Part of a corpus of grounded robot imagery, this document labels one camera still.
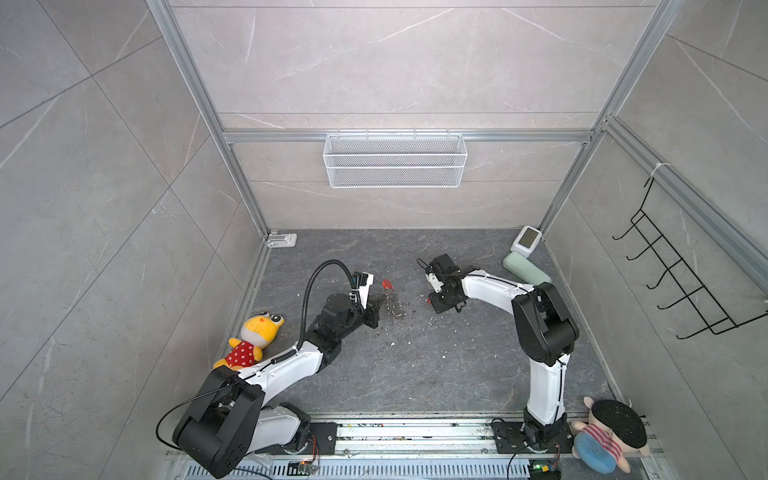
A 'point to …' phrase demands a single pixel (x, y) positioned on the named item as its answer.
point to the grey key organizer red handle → (393, 304)
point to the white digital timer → (526, 241)
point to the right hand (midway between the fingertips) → (440, 300)
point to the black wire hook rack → (716, 319)
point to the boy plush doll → (613, 431)
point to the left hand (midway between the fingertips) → (384, 290)
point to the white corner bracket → (278, 240)
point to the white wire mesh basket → (395, 161)
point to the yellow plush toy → (257, 332)
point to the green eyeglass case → (525, 270)
